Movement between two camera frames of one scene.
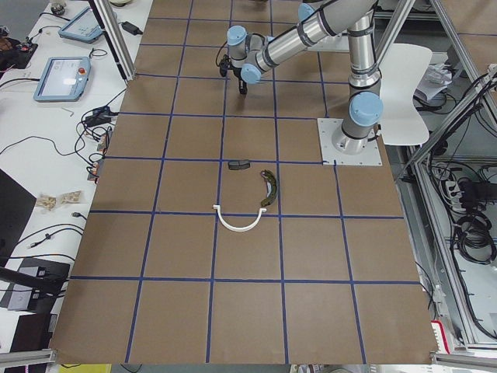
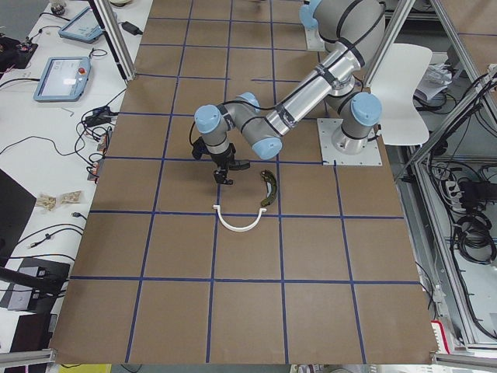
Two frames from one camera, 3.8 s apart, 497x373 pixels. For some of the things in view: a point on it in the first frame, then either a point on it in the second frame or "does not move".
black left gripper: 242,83 to 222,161
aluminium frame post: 116,37 does not move
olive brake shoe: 271,187 does not move
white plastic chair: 403,121 does not move
